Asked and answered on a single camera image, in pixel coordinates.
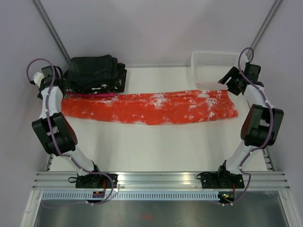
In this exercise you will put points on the folded black trousers top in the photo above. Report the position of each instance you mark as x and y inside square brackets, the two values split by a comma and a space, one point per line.
[86, 72]

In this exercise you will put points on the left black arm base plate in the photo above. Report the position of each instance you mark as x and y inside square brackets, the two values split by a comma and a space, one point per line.
[94, 181]

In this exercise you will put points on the aluminium front rail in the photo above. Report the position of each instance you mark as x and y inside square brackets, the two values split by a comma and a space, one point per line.
[160, 181]

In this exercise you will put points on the right aluminium frame post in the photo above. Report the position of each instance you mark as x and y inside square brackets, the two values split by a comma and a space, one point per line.
[266, 22]

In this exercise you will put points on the left aluminium frame post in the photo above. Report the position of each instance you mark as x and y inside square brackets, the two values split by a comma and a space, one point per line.
[50, 27]

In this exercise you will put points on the aluminium frame post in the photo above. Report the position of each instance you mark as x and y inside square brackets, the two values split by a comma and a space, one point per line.
[266, 22]
[50, 27]

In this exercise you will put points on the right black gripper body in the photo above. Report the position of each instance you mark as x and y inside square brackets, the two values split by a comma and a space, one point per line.
[233, 84]

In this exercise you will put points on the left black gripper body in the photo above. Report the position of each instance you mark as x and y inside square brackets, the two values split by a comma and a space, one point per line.
[66, 86]

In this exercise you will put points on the white slotted cable duct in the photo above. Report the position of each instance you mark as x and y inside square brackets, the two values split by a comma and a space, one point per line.
[132, 195]

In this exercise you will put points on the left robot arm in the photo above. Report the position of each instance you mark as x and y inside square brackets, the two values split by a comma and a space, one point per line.
[55, 133]

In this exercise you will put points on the folded pink trousers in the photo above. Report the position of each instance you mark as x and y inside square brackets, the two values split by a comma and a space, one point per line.
[91, 95]

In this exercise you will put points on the white perforated plastic basket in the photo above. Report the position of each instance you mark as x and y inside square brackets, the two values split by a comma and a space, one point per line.
[208, 67]

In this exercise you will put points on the folded black white-speckled trousers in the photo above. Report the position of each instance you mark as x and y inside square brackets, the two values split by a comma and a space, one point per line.
[118, 82]

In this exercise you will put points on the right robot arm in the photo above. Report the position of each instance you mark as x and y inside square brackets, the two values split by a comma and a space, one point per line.
[262, 124]

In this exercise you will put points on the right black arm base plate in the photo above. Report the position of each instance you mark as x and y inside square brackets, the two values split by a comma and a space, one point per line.
[210, 180]

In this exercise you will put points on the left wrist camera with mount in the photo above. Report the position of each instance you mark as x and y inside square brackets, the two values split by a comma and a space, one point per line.
[37, 78]

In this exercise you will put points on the orange white tie-dye trousers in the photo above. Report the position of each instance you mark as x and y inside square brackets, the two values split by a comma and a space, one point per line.
[179, 107]

